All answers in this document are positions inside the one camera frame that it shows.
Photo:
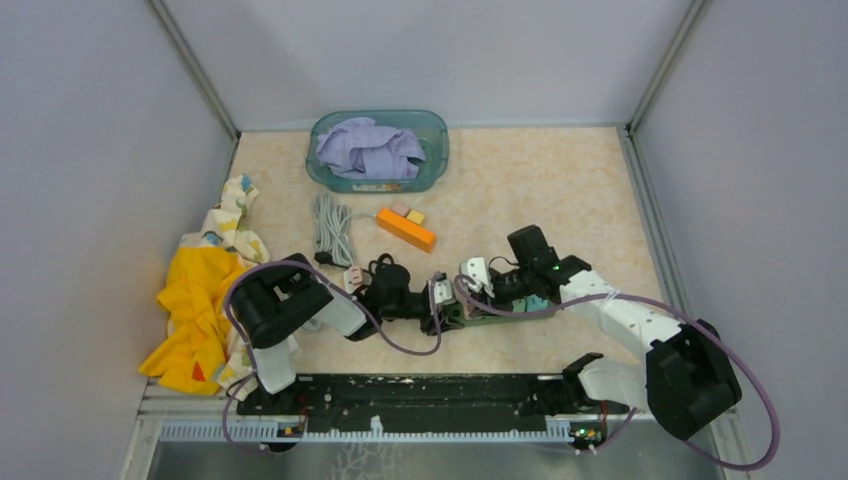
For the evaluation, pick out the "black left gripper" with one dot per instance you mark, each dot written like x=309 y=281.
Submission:
x=446 y=323

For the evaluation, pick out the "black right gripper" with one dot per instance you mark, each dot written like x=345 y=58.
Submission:
x=498 y=302

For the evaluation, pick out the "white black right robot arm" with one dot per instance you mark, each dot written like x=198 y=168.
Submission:
x=683 y=378

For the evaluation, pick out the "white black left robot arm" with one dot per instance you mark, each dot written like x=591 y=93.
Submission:
x=268 y=304

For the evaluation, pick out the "teal usb plug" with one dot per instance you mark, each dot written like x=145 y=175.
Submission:
x=534 y=304

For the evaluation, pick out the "pink usb plug on white strip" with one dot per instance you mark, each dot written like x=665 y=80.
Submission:
x=354 y=276

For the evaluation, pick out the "white power strip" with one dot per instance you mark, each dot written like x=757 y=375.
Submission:
x=347 y=288

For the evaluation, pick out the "orange power strip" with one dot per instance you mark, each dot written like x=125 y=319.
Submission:
x=406 y=230

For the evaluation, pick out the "teal plastic basin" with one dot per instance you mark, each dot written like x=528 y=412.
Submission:
x=430 y=128

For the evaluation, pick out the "purple cloth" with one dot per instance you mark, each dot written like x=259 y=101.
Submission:
x=360 y=149

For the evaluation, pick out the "yellow patterned cloth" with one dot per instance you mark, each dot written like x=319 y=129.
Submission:
x=202 y=352

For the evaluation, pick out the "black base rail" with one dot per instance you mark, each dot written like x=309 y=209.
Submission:
x=439 y=408

